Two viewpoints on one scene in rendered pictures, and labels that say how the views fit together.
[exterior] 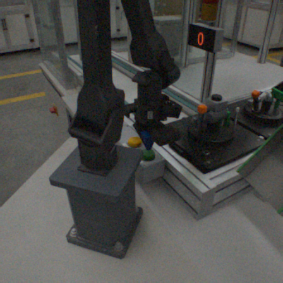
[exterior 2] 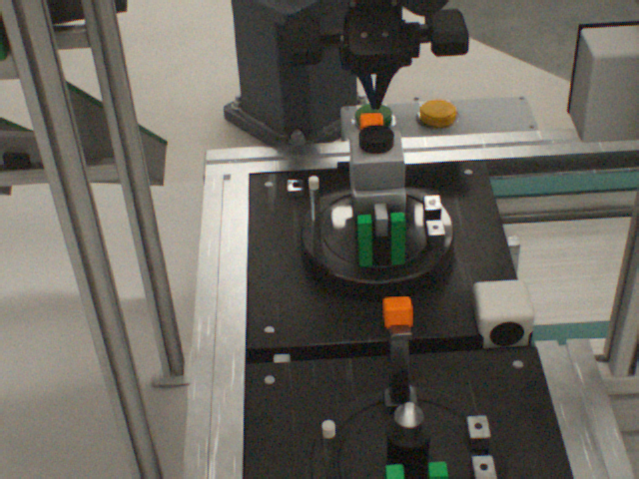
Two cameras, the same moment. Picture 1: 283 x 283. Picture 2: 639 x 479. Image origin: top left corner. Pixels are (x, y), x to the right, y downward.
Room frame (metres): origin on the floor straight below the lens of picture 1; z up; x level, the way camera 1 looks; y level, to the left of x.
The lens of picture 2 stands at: (0.96, -0.82, 1.57)
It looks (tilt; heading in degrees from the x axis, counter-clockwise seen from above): 40 degrees down; 120
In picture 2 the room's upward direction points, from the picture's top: 3 degrees counter-clockwise
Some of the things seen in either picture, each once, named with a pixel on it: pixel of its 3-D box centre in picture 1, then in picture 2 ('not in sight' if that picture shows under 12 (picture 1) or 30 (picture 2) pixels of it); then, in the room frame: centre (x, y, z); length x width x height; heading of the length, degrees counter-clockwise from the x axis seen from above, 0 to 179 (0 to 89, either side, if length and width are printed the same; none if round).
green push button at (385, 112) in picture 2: (147, 155); (373, 120); (0.56, -0.02, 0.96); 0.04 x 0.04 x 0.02
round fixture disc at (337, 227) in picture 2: (211, 131); (376, 237); (0.66, -0.21, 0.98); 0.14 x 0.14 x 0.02
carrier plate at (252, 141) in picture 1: (210, 136); (376, 252); (0.66, -0.21, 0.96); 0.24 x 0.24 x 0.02; 31
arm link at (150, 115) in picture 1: (149, 111); (373, 11); (0.57, -0.02, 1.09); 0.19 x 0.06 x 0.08; 31
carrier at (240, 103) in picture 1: (266, 103); (408, 442); (0.79, -0.43, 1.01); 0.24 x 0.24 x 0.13; 31
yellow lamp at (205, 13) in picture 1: (209, 11); not in sight; (0.88, -0.21, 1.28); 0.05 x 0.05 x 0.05
